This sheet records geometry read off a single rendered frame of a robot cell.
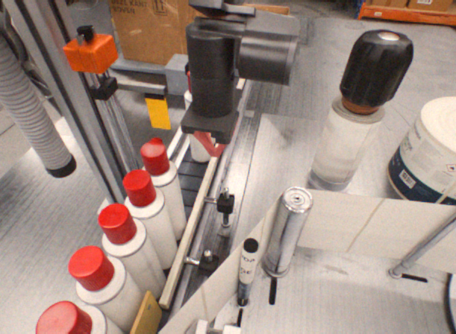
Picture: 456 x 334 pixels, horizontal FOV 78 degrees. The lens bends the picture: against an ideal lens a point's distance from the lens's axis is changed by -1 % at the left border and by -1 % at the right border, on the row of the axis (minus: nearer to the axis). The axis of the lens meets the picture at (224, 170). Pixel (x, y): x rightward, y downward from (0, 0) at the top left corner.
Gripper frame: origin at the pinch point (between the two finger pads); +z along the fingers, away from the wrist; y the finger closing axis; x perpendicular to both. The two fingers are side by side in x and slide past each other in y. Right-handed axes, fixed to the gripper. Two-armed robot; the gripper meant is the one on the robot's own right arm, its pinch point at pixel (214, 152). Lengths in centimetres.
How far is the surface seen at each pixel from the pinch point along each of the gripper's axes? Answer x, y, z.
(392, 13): -120, 357, 88
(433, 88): -58, 64, 19
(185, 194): 6.5, 0.1, 13.5
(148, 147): 6.6, -8.0, -7.0
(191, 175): 6.9, 5.4, 13.6
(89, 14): 165, 200, 58
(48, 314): 6.7, -28.6, -7.0
